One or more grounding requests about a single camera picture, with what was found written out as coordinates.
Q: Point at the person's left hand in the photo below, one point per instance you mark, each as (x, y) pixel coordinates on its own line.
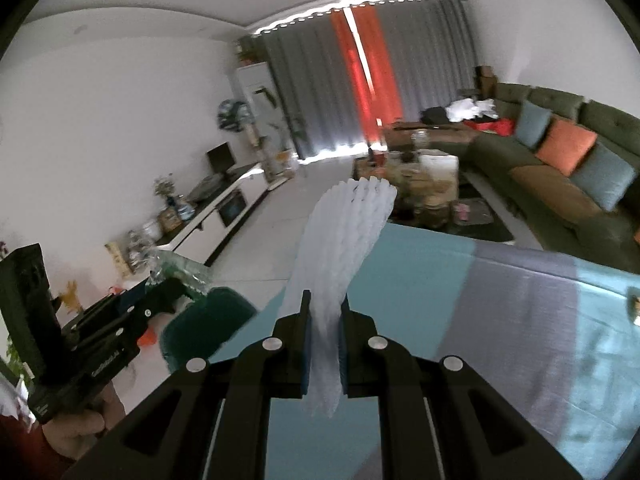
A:
(75, 430)

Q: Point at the group of food jars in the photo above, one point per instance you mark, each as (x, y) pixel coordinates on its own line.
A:
(425, 200)

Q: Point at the brown leather ottoman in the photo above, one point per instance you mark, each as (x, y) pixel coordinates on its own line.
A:
(450, 135)

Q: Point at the small potted green plant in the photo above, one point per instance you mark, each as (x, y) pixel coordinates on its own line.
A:
(247, 50)

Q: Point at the blue vase with flowers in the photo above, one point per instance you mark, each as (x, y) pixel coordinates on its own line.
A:
(170, 200)

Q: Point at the dark green trash bin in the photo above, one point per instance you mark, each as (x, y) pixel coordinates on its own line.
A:
(210, 320)

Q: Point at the white standing air conditioner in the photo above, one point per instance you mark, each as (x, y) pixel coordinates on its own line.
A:
(252, 80)

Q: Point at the pile of clear bags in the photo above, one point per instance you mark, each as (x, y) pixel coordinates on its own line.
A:
(142, 242)

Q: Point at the tall glass jar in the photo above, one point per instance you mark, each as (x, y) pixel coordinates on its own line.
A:
(420, 141)

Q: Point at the pink packet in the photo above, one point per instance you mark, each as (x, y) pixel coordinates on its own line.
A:
(462, 210)

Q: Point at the tall leafy plant in vase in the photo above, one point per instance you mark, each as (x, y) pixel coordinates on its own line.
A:
(280, 160)

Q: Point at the dark bottle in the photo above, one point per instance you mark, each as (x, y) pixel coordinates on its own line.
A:
(371, 152)

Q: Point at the black monitor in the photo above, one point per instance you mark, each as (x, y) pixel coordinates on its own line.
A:
(220, 157)

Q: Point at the white tv cabinet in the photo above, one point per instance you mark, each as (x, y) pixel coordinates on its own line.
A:
(235, 195)

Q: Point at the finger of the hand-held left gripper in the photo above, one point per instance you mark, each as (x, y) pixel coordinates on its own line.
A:
(160, 294)
(131, 298)

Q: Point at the grey box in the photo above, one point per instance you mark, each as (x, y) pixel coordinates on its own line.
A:
(205, 190)

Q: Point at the covered standing fan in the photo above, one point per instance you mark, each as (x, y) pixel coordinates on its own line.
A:
(232, 112)

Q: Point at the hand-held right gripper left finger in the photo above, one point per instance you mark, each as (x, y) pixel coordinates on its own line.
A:
(306, 365)

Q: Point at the yellow paper box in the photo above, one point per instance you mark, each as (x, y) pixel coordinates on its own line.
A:
(116, 260)

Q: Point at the white bag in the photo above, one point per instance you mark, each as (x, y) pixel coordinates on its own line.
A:
(439, 167)

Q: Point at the dark coffee table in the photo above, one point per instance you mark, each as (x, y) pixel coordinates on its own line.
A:
(490, 230)

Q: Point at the brown cardboard box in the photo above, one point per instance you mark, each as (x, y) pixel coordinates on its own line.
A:
(486, 80)

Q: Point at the orange plastic bag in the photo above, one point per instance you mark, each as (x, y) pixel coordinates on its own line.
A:
(148, 340)

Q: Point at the green sofa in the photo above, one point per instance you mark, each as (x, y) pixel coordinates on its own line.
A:
(555, 97)

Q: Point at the red cloth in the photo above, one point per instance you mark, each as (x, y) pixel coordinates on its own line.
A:
(497, 126)

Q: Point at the small wooden box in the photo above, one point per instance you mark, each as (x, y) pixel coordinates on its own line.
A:
(170, 220)

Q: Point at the yellow dried flowers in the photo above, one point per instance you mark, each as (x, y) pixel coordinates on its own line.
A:
(70, 297)

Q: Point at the green clear snack wrapper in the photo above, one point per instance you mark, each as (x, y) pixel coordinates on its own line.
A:
(180, 270)

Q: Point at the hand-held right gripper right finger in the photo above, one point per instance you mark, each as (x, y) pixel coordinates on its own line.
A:
(342, 360)

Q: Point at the large white foam net sleeve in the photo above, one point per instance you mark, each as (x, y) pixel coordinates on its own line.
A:
(345, 240)

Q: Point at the grey and orange curtain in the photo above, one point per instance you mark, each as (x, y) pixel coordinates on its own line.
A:
(430, 60)
(300, 85)

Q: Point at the blue-grey cushion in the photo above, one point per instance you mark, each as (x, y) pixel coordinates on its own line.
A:
(532, 125)
(605, 175)

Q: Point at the white clothes pile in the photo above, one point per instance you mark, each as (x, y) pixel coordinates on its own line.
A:
(462, 109)

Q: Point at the black cloth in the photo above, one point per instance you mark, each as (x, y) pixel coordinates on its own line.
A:
(432, 115)

